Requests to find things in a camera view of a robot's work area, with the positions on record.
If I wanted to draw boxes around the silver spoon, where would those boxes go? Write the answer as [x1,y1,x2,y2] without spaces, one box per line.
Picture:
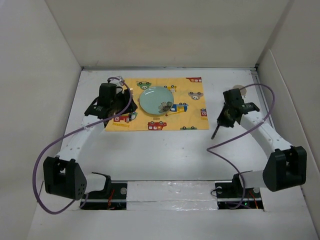
[210,124,220,140]

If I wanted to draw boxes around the light green floral plate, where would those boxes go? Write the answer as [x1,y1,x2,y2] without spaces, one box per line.
[139,86,174,115]

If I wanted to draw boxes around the yellow cartoon print cloth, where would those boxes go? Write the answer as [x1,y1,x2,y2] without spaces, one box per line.
[105,76,209,132]

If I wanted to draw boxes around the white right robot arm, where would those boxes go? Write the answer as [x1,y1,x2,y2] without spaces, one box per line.
[217,88,307,197]

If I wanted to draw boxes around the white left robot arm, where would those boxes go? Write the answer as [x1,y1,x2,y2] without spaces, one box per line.
[43,83,137,201]

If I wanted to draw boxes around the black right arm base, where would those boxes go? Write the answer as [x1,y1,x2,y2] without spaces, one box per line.
[210,170,266,210]

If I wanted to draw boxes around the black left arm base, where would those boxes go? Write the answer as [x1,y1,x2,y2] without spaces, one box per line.
[79,172,128,211]

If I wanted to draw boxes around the white lavender cup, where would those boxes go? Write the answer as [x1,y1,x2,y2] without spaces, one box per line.
[233,84,247,98]

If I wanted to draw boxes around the aluminium table edge rail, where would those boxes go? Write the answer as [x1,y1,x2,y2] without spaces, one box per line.
[250,68,270,116]

